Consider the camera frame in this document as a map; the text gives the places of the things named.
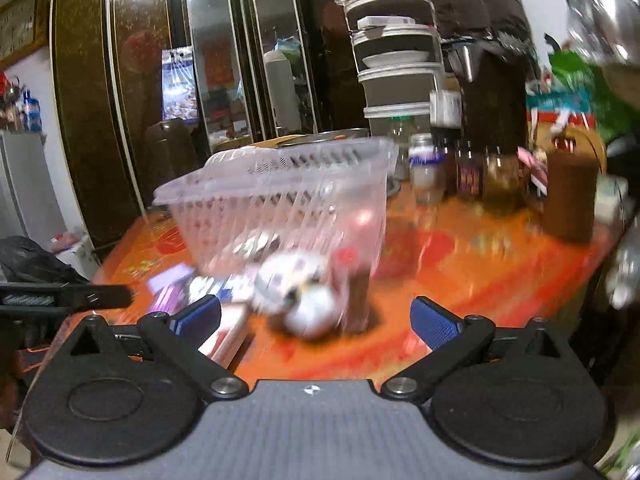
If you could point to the metal bowl with oranges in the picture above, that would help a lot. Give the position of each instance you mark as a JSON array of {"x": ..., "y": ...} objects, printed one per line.
[{"x": 323, "y": 137}]

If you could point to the clear plastic basket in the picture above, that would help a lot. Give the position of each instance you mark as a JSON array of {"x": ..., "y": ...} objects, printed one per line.
[{"x": 316, "y": 197}]

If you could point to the blue calendar poster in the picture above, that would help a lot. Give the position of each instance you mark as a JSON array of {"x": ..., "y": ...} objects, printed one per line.
[{"x": 179, "y": 85}]

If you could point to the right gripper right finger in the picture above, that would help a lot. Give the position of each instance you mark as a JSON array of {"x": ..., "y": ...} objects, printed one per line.
[{"x": 454, "y": 343}]

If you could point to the tiered white food rack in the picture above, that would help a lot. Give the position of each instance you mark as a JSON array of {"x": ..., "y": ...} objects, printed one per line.
[{"x": 398, "y": 58}]

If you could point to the white round plush toy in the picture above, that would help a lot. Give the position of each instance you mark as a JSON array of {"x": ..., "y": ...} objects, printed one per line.
[{"x": 294, "y": 287}]

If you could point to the green-lid clear jar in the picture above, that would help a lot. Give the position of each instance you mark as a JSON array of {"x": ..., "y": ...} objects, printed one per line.
[{"x": 402, "y": 128}]

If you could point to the amber liquid glass jar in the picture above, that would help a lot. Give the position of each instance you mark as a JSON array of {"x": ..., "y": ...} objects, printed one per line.
[{"x": 501, "y": 182}]

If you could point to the wall clock gold frame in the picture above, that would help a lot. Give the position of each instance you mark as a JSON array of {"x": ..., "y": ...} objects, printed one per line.
[{"x": 23, "y": 29}]

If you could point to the white mesh food cover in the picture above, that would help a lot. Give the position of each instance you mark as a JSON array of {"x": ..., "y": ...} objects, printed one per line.
[{"x": 236, "y": 153}]

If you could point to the hanging clear plastic bag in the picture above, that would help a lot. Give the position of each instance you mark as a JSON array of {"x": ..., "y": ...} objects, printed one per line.
[{"x": 605, "y": 31}]

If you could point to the grey refrigerator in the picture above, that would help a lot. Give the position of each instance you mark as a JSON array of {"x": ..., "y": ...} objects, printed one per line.
[{"x": 28, "y": 204}]

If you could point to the white blue flat box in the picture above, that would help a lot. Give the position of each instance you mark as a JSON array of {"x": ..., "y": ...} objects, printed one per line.
[{"x": 232, "y": 289}]

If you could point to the dark wooden wardrobe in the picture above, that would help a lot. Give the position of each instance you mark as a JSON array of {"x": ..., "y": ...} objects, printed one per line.
[{"x": 106, "y": 60}]

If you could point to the white-label dark bottle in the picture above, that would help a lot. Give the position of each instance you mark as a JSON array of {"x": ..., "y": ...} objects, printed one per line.
[{"x": 446, "y": 114}]

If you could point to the dark brown thermos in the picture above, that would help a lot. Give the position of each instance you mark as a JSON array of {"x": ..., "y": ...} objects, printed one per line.
[{"x": 168, "y": 153}]

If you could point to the dark kettle jug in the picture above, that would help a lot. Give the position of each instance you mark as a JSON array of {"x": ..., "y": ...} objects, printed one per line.
[{"x": 493, "y": 97}]

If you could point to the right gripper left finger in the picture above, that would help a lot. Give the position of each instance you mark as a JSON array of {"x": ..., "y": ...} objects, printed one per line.
[{"x": 175, "y": 340}]

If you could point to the purple small box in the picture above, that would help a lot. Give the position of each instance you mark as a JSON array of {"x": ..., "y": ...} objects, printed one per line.
[{"x": 169, "y": 288}]

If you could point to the dark red-topped box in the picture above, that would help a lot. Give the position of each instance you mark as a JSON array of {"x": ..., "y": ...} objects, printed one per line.
[{"x": 351, "y": 278}]

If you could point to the white red printed box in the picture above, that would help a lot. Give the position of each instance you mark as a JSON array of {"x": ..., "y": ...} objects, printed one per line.
[{"x": 226, "y": 341}]

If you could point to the brown ceramic mug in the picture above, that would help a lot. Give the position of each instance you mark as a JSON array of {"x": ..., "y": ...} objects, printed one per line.
[{"x": 571, "y": 192}]

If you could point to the purple-label dark jar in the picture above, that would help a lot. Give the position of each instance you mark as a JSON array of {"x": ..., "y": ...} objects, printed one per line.
[{"x": 470, "y": 171}]

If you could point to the stacked card box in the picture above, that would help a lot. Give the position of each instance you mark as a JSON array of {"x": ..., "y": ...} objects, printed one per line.
[{"x": 610, "y": 196}]

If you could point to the black fabric bag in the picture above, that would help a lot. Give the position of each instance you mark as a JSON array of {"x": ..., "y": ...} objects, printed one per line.
[{"x": 495, "y": 19}]

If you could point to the blue-lid glass jar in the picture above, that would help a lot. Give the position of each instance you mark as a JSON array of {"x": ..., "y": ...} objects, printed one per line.
[{"x": 427, "y": 170}]

